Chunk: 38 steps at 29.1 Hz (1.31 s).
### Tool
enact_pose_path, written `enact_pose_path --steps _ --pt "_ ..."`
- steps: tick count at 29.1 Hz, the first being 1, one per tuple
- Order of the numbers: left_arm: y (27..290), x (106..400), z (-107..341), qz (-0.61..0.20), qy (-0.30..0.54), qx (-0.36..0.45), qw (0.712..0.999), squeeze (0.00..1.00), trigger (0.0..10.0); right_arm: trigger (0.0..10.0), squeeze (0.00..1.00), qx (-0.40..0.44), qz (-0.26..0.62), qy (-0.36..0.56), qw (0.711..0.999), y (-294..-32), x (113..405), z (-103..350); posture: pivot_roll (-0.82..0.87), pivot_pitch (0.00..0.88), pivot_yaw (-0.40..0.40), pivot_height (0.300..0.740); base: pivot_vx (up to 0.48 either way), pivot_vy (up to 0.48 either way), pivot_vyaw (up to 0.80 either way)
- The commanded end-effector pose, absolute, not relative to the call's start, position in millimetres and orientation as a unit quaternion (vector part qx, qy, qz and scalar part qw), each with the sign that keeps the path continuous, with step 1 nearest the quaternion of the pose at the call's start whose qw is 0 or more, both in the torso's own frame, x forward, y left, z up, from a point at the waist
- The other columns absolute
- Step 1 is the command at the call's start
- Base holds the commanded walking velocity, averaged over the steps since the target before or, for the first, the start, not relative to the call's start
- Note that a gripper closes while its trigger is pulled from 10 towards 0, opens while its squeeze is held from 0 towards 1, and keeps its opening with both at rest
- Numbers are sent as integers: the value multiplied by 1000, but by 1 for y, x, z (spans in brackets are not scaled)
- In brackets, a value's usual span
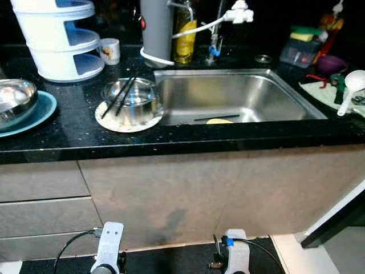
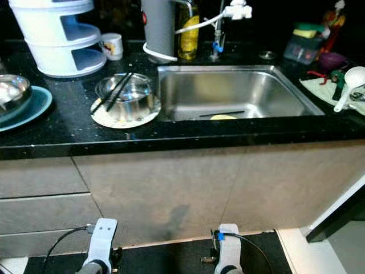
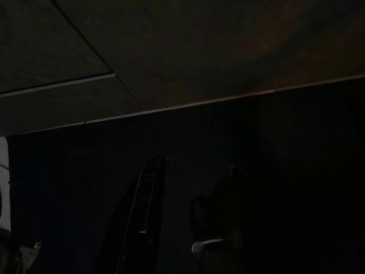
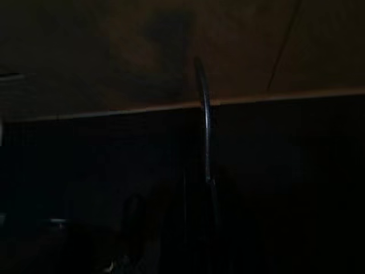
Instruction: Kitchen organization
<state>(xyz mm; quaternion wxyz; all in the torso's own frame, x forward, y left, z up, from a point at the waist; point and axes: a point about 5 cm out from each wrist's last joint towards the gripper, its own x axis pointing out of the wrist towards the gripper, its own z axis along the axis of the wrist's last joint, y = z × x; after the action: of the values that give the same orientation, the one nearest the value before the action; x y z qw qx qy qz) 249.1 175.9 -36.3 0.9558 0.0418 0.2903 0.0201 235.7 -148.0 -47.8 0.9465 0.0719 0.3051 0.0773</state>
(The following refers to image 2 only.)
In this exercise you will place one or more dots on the yellow plate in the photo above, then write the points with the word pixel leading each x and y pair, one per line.
pixel 224 117

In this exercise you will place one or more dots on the blue plate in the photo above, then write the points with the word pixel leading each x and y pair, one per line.
pixel 41 103

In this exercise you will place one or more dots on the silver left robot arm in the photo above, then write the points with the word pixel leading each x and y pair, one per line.
pixel 94 268

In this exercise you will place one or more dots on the grey sink cabinet front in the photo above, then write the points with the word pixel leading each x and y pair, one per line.
pixel 205 188

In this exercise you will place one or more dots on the grey drawer front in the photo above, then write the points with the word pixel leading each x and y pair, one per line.
pixel 45 211
pixel 40 177
pixel 34 242

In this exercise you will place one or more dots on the patterned round plate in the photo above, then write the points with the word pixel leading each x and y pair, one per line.
pixel 100 120

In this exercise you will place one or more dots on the black appliance panel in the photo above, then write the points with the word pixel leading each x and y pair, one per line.
pixel 342 211

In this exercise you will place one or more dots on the steel pot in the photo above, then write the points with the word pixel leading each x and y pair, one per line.
pixel 140 105

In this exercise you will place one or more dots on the stainless steel sink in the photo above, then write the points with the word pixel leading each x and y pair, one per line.
pixel 228 88

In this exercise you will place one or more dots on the large steel bowl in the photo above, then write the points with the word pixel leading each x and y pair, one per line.
pixel 14 94

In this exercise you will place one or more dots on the pale green cloth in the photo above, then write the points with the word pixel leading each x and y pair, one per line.
pixel 319 91

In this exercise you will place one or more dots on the white printed mug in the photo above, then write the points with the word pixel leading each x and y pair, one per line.
pixel 111 45

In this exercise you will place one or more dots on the steel sink strainer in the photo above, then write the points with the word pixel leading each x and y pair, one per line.
pixel 266 55

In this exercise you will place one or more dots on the white tiered plastic rack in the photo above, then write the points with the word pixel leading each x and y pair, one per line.
pixel 54 40

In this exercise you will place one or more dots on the yellow dish soap bottle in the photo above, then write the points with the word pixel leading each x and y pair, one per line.
pixel 187 34

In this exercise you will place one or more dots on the clear plastic container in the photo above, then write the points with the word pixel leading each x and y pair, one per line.
pixel 302 49

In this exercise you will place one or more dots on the white rice ladle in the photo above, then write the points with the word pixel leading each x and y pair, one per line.
pixel 353 79

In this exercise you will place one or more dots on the grey cylindrical water filter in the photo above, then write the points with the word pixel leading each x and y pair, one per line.
pixel 157 25

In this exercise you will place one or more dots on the purple bowl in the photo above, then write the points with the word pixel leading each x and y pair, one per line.
pixel 332 60

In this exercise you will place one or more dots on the yellow green sponge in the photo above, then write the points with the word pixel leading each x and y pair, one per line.
pixel 308 29

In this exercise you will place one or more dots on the chrome faucet with white head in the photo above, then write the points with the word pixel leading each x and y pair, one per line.
pixel 238 9

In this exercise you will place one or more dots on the red pump bottle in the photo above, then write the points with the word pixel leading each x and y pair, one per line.
pixel 333 23

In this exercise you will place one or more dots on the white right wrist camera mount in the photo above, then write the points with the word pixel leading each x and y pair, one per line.
pixel 231 248

